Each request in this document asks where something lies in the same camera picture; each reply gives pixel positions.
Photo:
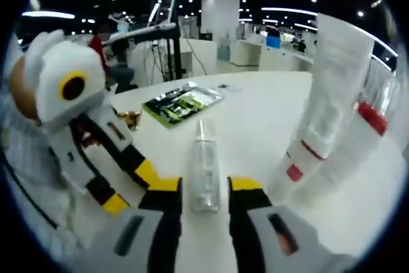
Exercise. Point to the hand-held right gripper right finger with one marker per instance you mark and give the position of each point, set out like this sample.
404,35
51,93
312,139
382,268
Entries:
310,250

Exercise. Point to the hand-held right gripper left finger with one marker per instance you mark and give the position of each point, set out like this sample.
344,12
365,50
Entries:
105,247

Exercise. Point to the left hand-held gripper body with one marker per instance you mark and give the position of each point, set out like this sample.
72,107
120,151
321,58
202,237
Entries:
54,68

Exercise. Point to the gold foil sachet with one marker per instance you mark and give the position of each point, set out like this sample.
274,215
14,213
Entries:
129,119

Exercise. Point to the white skincare bottle red collar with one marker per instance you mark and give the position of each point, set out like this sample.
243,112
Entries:
372,119

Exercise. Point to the white skincare tube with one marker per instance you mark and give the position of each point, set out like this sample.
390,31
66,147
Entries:
335,78

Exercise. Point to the green black sachet packet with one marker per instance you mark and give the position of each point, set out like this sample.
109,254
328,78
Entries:
172,108

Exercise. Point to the silver foil packet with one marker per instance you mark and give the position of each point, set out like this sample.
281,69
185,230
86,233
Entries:
204,94

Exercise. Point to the black desk stand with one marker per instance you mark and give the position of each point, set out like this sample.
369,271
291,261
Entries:
174,52

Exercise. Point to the white office counter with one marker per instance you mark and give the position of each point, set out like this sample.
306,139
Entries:
278,59

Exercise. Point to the blue barrel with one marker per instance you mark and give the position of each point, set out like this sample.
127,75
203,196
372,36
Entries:
273,41

